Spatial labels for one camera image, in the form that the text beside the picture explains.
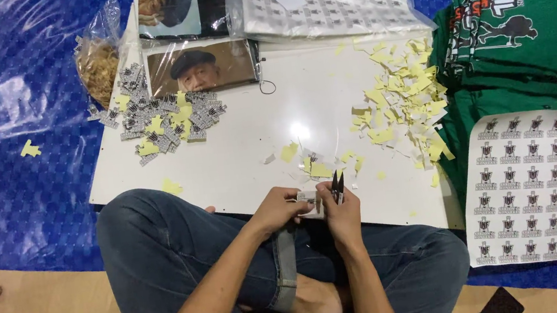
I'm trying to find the person's left hand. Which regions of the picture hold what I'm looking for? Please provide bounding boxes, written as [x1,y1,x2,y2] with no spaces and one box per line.
[244,182,320,242]

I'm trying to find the person's right hand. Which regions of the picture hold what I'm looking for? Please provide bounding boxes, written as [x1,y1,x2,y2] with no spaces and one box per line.
[315,177,367,250]

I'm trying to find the black thread snips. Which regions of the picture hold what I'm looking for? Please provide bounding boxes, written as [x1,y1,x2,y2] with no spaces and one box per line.
[330,169,348,206]

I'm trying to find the small white sticker piece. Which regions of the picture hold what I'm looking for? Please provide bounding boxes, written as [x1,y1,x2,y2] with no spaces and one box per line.
[295,189,326,222]

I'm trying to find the scatter of small paper trimmings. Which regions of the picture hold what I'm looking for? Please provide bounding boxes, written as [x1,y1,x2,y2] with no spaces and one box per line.
[260,130,389,195]

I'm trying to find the white board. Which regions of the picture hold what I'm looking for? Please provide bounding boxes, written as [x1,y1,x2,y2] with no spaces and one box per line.
[74,27,466,270]

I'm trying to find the person's bare foot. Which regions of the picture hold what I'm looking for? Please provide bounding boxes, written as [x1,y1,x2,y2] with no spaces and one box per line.
[235,268,352,313]

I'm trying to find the black rubber band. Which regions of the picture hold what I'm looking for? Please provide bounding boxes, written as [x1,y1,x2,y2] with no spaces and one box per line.
[256,57,278,96]

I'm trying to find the pile of yellow paper scraps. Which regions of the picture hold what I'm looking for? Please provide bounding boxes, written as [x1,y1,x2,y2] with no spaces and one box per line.
[334,33,461,198]

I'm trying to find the lone yellow backing scrap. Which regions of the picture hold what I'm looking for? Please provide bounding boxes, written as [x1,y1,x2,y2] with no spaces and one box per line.
[160,176,185,198]
[19,138,43,159]

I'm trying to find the person's legs in blue jeans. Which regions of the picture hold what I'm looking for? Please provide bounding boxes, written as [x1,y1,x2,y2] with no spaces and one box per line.
[91,152,478,313]

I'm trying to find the wrapped portrait print brown background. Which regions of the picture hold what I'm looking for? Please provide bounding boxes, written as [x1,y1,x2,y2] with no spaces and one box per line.
[143,35,264,100]

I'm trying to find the pile of cut-out stickers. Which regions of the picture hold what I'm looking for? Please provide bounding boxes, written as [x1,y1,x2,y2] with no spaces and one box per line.
[81,53,233,173]

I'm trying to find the plastic bag of sticker sheets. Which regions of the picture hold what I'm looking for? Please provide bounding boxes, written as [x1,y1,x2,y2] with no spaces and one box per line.
[225,0,438,56]

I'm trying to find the black phone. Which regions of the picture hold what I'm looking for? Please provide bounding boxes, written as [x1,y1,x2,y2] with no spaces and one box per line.
[450,284,526,313]

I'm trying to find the uncut sticker sheet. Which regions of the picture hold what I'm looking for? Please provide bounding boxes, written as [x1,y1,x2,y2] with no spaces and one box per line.
[453,107,557,270]

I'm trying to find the wrapped portrait print blue background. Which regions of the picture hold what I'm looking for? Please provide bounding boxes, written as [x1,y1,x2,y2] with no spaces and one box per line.
[135,0,232,46]

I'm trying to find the stack of green printed shirts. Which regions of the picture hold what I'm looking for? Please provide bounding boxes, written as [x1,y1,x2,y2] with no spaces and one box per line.
[420,0,557,212]

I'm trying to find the plastic bag of rubber bands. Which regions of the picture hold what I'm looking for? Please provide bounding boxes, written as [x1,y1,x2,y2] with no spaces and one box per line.
[68,0,133,113]

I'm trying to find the blue plastic tarp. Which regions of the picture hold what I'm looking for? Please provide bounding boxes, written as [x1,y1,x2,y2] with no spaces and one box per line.
[0,0,557,313]

